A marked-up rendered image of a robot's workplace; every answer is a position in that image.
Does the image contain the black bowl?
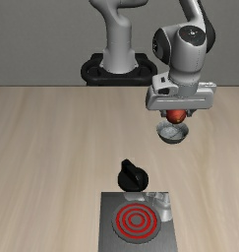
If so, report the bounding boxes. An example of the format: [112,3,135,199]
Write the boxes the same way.
[155,119,190,145]

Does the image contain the grey stove plate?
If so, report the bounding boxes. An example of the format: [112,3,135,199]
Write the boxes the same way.
[97,158,179,252]

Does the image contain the red onion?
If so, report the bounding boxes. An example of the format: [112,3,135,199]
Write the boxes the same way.
[165,109,187,124]

